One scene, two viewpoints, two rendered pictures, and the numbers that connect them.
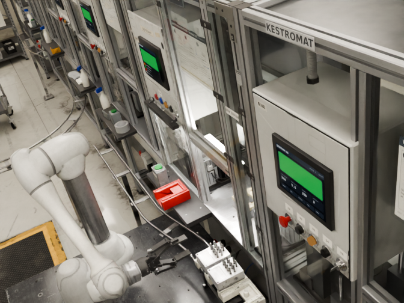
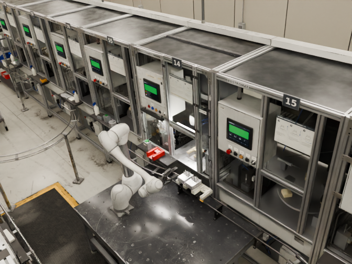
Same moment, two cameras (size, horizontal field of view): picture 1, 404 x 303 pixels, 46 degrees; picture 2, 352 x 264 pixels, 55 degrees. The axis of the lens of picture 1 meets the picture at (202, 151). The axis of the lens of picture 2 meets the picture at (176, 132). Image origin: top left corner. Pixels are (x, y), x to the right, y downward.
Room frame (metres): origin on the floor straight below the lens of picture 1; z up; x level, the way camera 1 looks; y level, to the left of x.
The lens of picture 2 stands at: (-0.91, 0.91, 3.07)
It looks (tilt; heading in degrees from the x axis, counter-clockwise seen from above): 32 degrees down; 342
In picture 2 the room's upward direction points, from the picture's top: 4 degrees counter-clockwise
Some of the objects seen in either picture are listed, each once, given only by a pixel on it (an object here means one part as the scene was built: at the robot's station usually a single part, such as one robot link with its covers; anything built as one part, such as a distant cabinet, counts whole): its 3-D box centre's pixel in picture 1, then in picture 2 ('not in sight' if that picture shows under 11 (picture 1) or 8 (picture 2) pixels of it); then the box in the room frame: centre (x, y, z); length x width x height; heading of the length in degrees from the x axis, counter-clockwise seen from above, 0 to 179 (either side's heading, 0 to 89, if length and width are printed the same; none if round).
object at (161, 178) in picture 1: (162, 175); (147, 145); (2.11, 0.24, 0.97); 0.08 x 0.08 x 0.12; 21
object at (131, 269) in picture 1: (131, 272); not in sight; (1.38, 0.38, 1.05); 0.09 x 0.06 x 0.09; 21
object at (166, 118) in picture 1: (160, 111); (152, 113); (2.09, 0.16, 1.37); 0.36 x 0.04 x 0.04; 21
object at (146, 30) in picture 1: (176, 58); (160, 88); (2.14, 0.03, 1.60); 0.42 x 0.29 x 0.46; 21
